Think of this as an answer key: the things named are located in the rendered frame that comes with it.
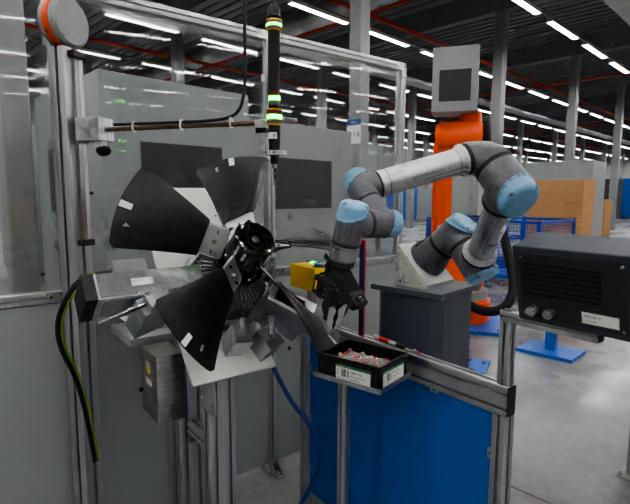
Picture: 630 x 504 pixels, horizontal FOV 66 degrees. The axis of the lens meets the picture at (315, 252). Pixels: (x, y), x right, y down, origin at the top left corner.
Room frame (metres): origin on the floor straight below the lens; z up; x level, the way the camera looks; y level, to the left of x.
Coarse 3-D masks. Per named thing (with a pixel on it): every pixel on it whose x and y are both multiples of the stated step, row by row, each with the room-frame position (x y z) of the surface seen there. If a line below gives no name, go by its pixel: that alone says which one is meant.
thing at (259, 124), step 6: (258, 120) 1.41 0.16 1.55; (264, 120) 1.41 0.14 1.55; (258, 126) 1.41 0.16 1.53; (264, 126) 1.41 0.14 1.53; (258, 132) 1.41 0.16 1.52; (264, 132) 1.40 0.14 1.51; (264, 138) 1.41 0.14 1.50; (264, 144) 1.41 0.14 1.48; (264, 150) 1.39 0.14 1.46; (270, 150) 1.38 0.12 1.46; (276, 150) 1.38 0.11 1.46; (282, 150) 1.39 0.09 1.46
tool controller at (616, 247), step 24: (528, 240) 1.14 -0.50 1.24; (552, 240) 1.11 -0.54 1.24; (576, 240) 1.08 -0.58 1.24; (600, 240) 1.05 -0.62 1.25; (624, 240) 1.02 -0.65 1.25; (528, 264) 1.10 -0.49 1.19; (552, 264) 1.06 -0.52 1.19; (576, 264) 1.02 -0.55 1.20; (600, 264) 0.98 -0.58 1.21; (624, 264) 0.94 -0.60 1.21; (528, 288) 1.12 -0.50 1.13; (552, 288) 1.07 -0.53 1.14; (576, 288) 1.03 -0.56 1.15; (600, 288) 0.99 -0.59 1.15; (624, 288) 0.95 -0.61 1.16; (528, 312) 1.11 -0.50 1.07; (552, 312) 1.07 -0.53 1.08; (576, 312) 1.04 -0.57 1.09; (600, 312) 1.00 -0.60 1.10; (624, 312) 0.96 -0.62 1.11; (624, 336) 0.97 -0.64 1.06
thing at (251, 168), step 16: (224, 160) 1.56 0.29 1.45; (240, 160) 1.55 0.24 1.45; (256, 160) 1.55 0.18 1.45; (208, 176) 1.53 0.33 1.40; (224, 176) 1.52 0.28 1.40; (240, 176) 1.51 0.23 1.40; (256, 176) 1.50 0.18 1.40; (208, 192) 1.50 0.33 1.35; (224, 192) 1.49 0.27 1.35; (240, 192) 1.47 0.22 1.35; (256, 192) 1.46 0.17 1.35; (224, 208) 1.46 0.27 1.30; (240, 208) 1.44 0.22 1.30
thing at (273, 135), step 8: (272, 0) 1.40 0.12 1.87; (272, 8) 1.39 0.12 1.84; (272, 16) 1.43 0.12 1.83; (280, 16) 1.41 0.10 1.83; (272, 128) 1.40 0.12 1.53; (280, 128) 1.41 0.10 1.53; (272, 136) 1.39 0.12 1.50; (280, 136) 1.41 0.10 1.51; (272, 144) 1.40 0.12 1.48; (272, 160) 1.40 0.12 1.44
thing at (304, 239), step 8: (304, 232) 1.60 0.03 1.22; (312, 232) 1.61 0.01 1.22; (320, 232) 1.61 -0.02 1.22; (280, 240) 1.47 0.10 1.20; (288, 240) 1.47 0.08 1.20; (296, 240) 1.47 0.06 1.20; (304, 240) 1.48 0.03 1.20; (312, 240) 1.49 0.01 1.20; (320, 240) 1.51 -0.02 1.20; (328, 240) 1.54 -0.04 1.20; (320, 248) 1.43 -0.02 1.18; (328, 248) 1.45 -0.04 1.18
